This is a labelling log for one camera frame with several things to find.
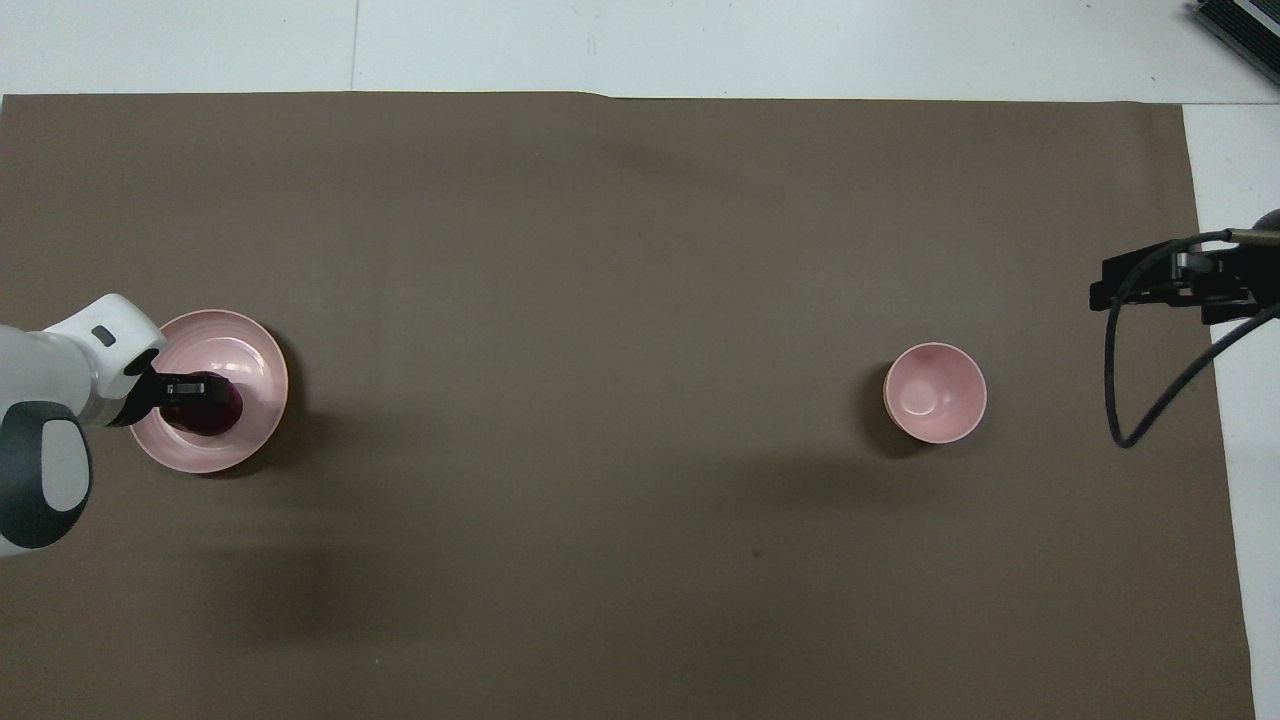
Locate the pink bowl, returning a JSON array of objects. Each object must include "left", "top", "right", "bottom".
[{"left": 883, "top": 342, "right": 988, "bottom": 446}]

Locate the dark red apple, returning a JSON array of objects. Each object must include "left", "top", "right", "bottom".
[{"left": 160, "top": 378, "right": 244, "bottom": 439}]

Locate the dark ribbed device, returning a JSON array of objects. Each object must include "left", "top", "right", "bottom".
[{"left": 1195, "top": 0, "right": 1280, "bottom": 59}]

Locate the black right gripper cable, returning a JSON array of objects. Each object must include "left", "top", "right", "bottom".
[{"left": 1104, "top": 228, "right": 1280, "bottom": 449}]

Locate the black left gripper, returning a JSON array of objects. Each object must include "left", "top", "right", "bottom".
[{"left": 105, "top": 348, "right": 237, "bottom": 429}]

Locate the brown table mat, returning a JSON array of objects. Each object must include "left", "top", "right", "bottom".
[{"left": 0, "top": 92, "right": 1256, "bottom": 720}]

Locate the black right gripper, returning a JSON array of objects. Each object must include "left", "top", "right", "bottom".
[{"left": 1089, "top": 243, "right": 1280, "bottom": 326}]

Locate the pink plate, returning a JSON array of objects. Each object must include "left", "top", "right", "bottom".
[{"left": 128, "top": 309, "right": 290, "bottom": 475}]

